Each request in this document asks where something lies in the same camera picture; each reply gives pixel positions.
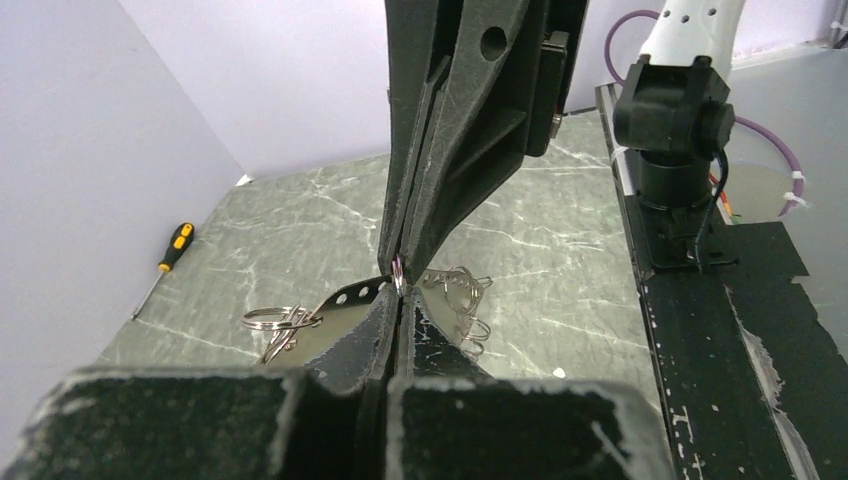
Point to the far black yellow screwdriver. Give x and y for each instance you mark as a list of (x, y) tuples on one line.
[(180, 241)]

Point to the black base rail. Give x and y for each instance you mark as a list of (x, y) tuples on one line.
[(751, 385)]

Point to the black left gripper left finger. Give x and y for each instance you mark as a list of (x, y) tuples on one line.
[(217, 423)]

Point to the metal keyring plate with rings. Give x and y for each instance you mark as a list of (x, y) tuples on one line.
[(300, 335)]

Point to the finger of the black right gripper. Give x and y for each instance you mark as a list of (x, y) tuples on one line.
[(421, 36), (507, 80)]

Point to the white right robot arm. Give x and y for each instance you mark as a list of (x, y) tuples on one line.
[(674, 108)]

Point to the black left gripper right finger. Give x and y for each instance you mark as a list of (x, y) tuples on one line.
[(477, 427)]

